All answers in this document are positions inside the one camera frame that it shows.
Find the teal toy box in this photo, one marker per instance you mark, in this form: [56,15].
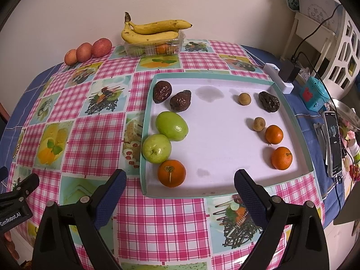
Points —
[313,95]

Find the white plastic basket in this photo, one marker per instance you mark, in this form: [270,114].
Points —
[341,56]

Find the pink plastic toy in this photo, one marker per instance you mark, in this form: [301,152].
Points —
[355,172]

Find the grey phone stand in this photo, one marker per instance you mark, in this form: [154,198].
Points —
[320,137]

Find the small mandarin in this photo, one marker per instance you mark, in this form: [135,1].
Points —
[161,48]

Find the black smartphone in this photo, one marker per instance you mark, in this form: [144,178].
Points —
[333,143]

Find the green apple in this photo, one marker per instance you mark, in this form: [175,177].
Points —
[171,125]
[156,147]

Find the dark wrinkled dried fruit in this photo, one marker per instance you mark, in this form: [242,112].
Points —
[268,101]
[180,101]
[161,91]

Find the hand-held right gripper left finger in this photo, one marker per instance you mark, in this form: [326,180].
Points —
[112,194]

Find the white chair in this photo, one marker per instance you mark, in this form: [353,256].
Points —
[303,33]

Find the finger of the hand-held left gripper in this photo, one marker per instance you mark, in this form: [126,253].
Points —
[3,173]
[26,184]

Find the black charger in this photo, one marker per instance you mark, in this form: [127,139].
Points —
[289,71]

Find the small brown longan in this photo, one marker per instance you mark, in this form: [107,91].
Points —
[258,124]
[244,99]

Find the red apple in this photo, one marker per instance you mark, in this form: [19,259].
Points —
[101,47]

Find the white power strip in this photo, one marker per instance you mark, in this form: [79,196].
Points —
[274,71]

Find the clear plastic container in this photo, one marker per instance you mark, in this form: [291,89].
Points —
[135,50]

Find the pale patterned cushion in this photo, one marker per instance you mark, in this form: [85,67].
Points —
[309,2]

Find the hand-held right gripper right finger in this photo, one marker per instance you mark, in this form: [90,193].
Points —
[250,197]

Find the orange-red round fruit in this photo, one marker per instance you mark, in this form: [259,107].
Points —
[70,57]
[83,52]

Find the white bottle green label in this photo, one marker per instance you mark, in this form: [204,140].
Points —
[355,150]

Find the pink checked tablecloth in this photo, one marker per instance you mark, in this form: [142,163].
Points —
[92,135]

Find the orange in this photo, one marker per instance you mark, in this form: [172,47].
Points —
[274,133]
[281,157]
[171,177]

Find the white tray teal rim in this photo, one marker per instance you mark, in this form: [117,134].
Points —
[225,146]

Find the yellow banana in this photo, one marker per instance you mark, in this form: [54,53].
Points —
[149,37]
[161,26]

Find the person's left hand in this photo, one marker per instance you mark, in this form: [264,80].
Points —
[8,237]

